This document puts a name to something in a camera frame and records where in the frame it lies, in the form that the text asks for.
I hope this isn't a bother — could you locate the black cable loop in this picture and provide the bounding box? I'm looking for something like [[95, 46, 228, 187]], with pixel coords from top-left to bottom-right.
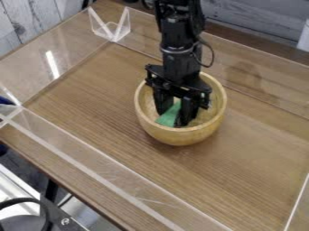
[[0, 197, 54, 231]]

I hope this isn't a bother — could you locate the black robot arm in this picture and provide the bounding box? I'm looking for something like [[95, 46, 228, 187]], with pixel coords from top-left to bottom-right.
[[144, 0, 214, 127]]

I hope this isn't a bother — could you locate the black table leg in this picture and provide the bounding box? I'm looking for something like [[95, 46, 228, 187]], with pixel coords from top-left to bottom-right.
[[44, 180, 58, 202]]

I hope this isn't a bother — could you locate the brown wooden bowl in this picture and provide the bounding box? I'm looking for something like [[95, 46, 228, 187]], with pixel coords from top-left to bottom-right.
[[133, 72, 227, 146]]

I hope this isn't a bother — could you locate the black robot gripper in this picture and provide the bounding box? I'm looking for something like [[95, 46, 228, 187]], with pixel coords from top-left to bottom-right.
[[144, 49, 212, 127]]

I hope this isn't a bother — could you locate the clear acrylic tray wall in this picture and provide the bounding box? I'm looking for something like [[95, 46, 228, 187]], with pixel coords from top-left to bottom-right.
[[0, 83, 232, 231]]

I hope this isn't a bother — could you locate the green rectangular block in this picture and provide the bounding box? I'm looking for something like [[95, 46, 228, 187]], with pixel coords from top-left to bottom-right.
[[155, 102, 180, 127]]

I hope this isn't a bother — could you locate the clear acrylic corner bracket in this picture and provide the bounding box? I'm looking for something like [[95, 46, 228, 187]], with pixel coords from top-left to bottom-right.
[[88, 7, 131, 42]]

